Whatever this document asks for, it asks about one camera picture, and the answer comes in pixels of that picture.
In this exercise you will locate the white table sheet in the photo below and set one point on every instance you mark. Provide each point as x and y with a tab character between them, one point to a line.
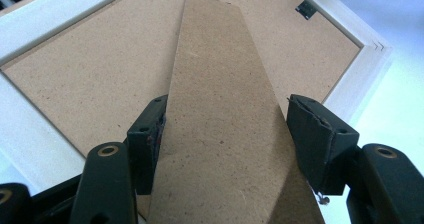
400	100

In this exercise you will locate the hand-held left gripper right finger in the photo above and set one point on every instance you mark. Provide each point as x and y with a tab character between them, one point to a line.
316	140

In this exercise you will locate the wooden picture frame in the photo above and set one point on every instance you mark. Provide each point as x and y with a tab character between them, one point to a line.
83	77

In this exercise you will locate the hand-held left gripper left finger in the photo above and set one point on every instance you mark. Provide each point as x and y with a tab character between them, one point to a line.
146	144

